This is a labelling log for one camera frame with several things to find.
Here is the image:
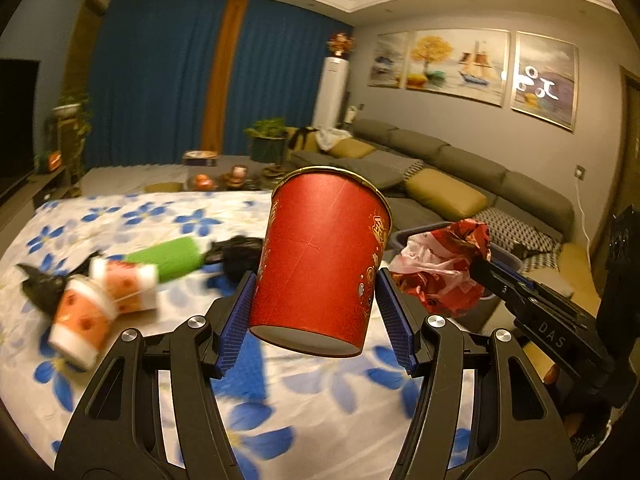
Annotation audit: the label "orange fruit paper cup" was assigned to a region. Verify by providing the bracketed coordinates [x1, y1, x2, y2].
[48, 275, 118, 370]

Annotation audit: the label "green foam net sleeve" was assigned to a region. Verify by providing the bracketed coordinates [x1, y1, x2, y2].
[124, 236, 204, 284]

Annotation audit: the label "red printed plastic bag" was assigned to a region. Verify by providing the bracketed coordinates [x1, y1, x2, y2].
[388, 218, 491, 318]

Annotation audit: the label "red paper cup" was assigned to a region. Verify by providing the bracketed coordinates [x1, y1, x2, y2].
[248, 166, 393, 358]

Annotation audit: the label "dark plastic trash bin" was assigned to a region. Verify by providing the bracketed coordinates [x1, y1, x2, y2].
[389, 220, 525, 334]

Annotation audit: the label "black white patterned cushion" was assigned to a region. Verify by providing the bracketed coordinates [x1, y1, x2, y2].
[473, 207, 560, 257]

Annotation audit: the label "black crumpled bag left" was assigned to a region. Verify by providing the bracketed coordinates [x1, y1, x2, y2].
[16, 252, 102, 318]

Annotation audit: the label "yellow cushion middle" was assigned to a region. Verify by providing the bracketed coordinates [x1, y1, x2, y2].
[405, 168, 489, 221]

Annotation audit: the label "yellow cushion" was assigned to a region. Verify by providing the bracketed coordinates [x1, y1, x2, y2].
[405, 168, 489, 221]
[328, 138, 375, 159]

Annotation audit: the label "black plastic bag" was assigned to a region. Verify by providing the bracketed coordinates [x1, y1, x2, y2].
[203, 235, 264, 285]

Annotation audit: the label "grey sectional sofa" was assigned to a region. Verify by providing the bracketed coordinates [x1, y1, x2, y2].
[286, 118, 574, 270]

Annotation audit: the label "tv cabinet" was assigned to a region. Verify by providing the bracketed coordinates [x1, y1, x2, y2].
[1, 166, 72, 252]

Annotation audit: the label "far patterned cushion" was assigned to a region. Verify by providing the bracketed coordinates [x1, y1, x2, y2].
[364, 150, 426, 182]

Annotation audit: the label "right framed painting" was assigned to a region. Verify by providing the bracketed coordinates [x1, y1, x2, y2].
[510, 32, 579, 132]

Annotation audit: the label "grey flat cushion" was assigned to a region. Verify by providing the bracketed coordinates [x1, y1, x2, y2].
[335, 158, 402, 191]

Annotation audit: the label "orange glowing device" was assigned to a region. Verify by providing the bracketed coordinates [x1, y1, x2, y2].
[41, 151, 62, 174]

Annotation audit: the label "box on coffee table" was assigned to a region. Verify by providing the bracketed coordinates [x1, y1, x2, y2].
[182, 150, 218, 167]

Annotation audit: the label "sailboat tree painting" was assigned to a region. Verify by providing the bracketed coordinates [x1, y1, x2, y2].
[405, 28, 511, 107]

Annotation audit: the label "plant on tv stand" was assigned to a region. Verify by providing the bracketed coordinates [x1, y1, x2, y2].
[47, 92, 93, 188]

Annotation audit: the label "far yellow cushion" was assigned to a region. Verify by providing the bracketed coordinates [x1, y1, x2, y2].
[328, 138, 375, 159]

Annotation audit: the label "potted green plant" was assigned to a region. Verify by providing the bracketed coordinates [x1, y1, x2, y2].
[244, 117, 288, 165]

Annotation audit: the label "white cloth on sofa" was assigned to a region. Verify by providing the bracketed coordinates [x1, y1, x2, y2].
[314, 128, 352, 152]

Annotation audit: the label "small left painting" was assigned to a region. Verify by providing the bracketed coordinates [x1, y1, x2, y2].
[368, 32, 410, 89]

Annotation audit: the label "orange curtain strip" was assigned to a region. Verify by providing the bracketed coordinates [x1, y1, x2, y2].
[201, 0, 250, 154]

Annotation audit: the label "white standing air conditioner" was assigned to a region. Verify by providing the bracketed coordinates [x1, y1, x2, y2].
[311, 56, 349, 129]

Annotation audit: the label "black television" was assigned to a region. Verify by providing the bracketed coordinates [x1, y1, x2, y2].
[0, 58, 40, 200]

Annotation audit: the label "blue curtains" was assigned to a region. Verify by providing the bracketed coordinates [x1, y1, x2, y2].
[86, 0, 352, 167]

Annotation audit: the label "golden flower ornament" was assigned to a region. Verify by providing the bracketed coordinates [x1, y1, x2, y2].
[326, 32, 355, 58]

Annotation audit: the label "white charging cable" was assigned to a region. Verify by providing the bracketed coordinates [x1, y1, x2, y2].
[572, 173, 594, 248]

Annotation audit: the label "wall socket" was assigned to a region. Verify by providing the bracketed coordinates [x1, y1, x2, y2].
[574, 165, 586, 180]

